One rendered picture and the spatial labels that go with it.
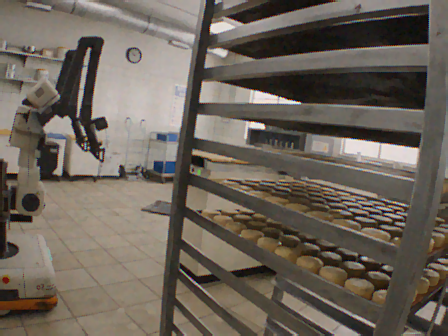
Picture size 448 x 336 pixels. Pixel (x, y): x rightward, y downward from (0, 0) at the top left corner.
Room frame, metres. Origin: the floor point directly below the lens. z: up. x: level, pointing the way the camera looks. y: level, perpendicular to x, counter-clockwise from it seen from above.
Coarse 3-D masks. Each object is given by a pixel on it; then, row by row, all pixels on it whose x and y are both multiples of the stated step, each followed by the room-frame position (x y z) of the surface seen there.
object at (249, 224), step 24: (216, 216) 0.79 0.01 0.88; (240, 216) 0.83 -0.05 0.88; (264, 216) 0.87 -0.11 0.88; (264, 240) 0.65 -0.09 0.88; (288, 240) 0.67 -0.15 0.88; (312, 240) 0.70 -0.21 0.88; (312, 264) 0.54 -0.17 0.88; (336, 264) 0.57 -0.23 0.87; (360, 264) 0.56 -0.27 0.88; (384, 264) 0.60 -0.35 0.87; (432, 264) 0.58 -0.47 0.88; (360, 288) 0.45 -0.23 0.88; (384, 288) 0.48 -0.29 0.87; (432, 288) 0.50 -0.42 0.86
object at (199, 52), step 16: (208, 0) 0.82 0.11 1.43; (208, 16) 0.83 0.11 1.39; (208, 32) 0.83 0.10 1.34; (192, 48) 0.84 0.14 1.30; (192, 64) 0.83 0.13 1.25; (192, 80) 0.82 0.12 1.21; (192, 96) 0.82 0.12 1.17; (192, 112) 0.83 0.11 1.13; (192, 128) 0.83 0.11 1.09; (192, 144) 0.84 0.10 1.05; (176, 176) 0.83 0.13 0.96; (176, 192) 0.82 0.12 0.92; (176, 208) 0.82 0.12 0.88; (176, 224) 0.82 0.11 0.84; (176, 240) 0.83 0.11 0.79; (176, 256) 0.83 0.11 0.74; (176, 272) 0.83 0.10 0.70; (160, 320) 0.84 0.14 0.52
